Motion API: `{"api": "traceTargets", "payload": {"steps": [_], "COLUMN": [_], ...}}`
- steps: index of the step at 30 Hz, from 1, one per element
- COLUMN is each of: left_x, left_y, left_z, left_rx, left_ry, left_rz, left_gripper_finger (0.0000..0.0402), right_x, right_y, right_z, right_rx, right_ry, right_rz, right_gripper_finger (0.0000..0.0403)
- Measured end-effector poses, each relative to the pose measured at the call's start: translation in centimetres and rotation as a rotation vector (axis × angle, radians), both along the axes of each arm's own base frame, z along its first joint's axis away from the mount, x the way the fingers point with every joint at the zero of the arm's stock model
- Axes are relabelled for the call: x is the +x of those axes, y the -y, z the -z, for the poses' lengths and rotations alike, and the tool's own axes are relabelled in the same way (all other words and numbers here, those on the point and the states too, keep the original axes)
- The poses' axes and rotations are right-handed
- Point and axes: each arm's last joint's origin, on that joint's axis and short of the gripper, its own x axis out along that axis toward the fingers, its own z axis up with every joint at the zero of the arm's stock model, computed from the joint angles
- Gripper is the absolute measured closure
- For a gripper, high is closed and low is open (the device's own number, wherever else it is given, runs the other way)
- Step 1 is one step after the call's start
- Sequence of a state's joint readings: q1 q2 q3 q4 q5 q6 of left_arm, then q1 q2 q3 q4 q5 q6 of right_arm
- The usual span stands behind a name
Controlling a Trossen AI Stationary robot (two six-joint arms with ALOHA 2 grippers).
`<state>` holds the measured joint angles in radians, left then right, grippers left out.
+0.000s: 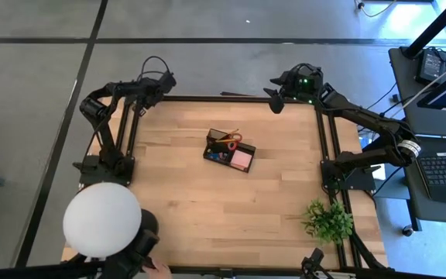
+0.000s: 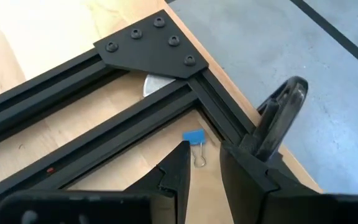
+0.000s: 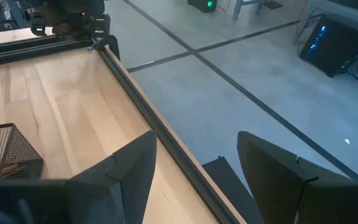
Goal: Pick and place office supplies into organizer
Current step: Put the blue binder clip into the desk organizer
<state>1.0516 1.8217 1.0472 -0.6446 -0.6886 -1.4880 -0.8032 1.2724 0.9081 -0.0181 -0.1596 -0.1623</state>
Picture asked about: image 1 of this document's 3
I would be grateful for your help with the grey desk with laptop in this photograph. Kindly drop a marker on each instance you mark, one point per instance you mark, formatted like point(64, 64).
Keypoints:
point(440, 213)

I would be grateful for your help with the black caster wheel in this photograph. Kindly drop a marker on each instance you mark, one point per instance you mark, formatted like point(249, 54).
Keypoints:
point(407, 231)

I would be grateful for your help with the black rig crossbar with brackets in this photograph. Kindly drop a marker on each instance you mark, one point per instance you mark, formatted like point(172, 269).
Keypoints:
point(246, 271)

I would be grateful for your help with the black power box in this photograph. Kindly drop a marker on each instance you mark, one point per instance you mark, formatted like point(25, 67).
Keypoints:
point(430, 66)

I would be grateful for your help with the black mesh desk organizer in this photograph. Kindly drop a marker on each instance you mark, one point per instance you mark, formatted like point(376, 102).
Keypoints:
point(211, 149)

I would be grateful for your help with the white globe table lamp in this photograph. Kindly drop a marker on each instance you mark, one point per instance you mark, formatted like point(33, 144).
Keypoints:
point(101, 219)

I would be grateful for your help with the thin white strip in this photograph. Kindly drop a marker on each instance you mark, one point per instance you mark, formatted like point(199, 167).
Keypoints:
point(428, 88)

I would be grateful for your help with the person's hand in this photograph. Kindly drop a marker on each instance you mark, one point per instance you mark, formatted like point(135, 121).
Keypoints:
point(159, 270)

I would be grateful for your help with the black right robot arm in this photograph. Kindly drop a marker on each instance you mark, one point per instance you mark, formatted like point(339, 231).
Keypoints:
point(362, 116)

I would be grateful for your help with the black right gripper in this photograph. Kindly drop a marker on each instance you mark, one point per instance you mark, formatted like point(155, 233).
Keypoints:
point(302, 83)

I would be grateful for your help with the pink sticky note pad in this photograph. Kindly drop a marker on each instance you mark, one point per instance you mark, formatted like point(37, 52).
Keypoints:
point(241, 159)

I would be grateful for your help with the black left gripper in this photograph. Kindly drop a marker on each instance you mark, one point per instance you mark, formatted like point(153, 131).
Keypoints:
point(147, 90)

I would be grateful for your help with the black laptop keyboard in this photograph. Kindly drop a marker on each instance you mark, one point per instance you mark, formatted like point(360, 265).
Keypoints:
point(443, 174)

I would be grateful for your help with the green artificial plant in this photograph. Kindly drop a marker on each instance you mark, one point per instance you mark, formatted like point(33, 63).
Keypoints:
point(328, 222)

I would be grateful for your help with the dark grey side desk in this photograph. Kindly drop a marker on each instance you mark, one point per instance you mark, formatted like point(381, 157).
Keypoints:
point(405, 85)

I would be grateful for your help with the orange wooden pencil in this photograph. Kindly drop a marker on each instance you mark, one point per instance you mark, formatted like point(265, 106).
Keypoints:
point(228, 135)

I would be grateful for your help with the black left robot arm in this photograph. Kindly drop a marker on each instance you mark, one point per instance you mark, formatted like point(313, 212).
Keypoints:
point(103, 135)

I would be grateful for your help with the white paper sheet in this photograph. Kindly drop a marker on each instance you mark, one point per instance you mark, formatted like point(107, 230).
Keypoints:
point(380, 172)

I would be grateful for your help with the black clamp device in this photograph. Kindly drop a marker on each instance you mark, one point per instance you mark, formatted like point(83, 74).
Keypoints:
point(130, 253)

